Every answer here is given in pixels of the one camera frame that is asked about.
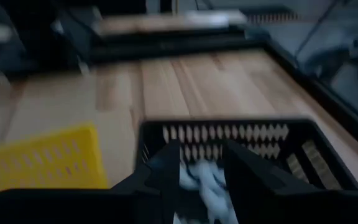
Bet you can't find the black hazard-striped floor mat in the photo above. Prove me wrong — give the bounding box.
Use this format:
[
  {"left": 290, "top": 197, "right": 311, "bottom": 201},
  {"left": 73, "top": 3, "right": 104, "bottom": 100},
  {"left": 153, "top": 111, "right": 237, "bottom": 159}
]
[{"left": 244, "top": 9, "right": 301, "bottom": 26}]

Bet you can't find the black slotted plastic basket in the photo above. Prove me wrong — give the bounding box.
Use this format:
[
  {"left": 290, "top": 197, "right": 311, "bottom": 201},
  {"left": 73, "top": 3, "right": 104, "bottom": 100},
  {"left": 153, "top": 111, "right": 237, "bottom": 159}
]
[{"left": 137, "top": 118, "right": 358, "bottom": 224}]

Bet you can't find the small white ghost figure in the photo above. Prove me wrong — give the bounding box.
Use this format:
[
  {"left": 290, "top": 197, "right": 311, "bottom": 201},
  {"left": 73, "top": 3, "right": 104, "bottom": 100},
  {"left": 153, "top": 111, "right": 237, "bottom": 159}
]
[{"left": 174, "top": 158, "right": 239, "bottom": 224}]

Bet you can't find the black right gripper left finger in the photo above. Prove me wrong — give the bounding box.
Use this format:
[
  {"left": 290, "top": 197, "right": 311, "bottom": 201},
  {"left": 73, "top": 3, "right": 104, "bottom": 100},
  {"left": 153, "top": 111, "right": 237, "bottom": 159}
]
[{"left": 113, "top": 140, "right": 181, "bottom": 224}]

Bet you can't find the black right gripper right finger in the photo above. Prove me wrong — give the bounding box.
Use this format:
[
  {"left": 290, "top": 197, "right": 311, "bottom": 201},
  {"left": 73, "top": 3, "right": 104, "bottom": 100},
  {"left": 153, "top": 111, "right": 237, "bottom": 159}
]
[{"left": 224, "top": 141, "right": 326, "bottom": 224}]

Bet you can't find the yellow slotted plastic basket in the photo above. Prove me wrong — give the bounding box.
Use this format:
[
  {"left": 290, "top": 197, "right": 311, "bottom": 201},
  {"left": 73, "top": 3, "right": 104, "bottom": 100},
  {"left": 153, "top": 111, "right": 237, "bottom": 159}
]
[{"left": 0, "top": 123, "right": 109, "bottom": 200}]

